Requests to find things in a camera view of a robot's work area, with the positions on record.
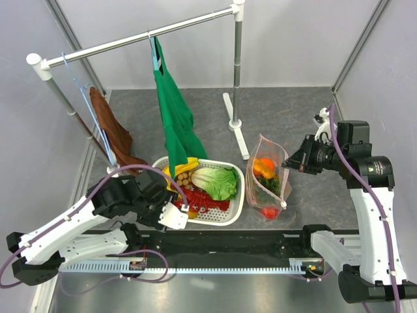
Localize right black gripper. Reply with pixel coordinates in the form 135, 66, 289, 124
282, 134, 348, 175

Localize orange toy ginger root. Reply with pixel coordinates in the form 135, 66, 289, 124
253, 162, 274, 179

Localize red toy lobster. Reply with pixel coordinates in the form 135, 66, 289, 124
181, 187, 230, 214

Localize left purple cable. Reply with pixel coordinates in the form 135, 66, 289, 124
0, 164, 189, 290

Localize blue hanger with shirt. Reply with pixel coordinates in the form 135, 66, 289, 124
148, 35, 163, 73

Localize toy orange fruit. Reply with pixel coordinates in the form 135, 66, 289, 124
259, 158, 275, 171

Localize red yellow toy mango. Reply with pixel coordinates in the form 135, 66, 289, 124
187, 211, 198, 219

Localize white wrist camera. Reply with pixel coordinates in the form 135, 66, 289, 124
158, 202, 188, 230
314, 108, 332, 144

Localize clear pink zip top bag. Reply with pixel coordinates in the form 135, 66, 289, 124
245, 135, 292, 220

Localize green toy lettuce leaf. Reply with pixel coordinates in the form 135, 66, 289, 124
192, 168, 240, 201

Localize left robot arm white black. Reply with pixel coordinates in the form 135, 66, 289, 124
7, 165, 188, 286

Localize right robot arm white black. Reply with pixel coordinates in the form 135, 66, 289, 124
282, 121, 416, 303

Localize white slotted cable duct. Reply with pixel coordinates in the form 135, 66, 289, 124
61, 259, 306, 275

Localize light blue wire hanger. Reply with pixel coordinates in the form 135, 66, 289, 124
61, 52, 117, 167

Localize white clothes rack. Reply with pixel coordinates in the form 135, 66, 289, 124
26, 1, 249, 166

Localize green shirt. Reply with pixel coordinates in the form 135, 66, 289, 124
153, 37, 207, 176

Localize yellow toy bananas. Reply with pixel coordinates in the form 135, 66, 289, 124
162, 157, 199, 180

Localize brown toy nut cluster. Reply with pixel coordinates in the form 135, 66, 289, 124
175, 171, 194, 189

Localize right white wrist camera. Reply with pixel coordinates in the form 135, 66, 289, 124
314, 108, 332, 144

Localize white perforated plastic basket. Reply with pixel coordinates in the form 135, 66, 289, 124
151, 156, 245, 227

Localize brown cloth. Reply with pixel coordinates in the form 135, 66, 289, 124
89, 87, 148, 166

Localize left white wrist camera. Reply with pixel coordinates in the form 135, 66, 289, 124
158, 202, 188, 230

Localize orange toy pineapple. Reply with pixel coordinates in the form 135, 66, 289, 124
255, 176, 281, 206

